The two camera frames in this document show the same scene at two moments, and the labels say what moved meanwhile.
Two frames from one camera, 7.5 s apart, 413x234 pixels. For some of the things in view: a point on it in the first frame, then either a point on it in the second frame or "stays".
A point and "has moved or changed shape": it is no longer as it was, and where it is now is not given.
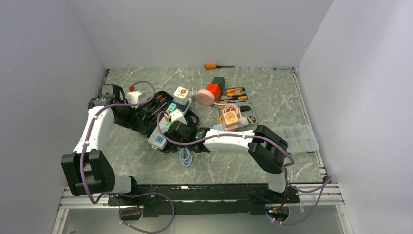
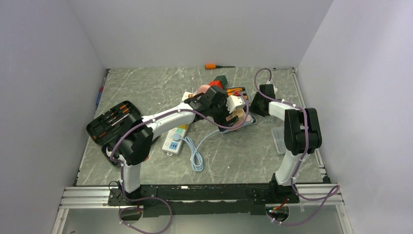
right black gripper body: [191, 123] to [255, 106]
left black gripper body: [126, 117] to [219, 112]
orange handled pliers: [229, 94] stays
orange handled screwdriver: [213, 66] stays
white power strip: [158, 140] has moved or changed shape
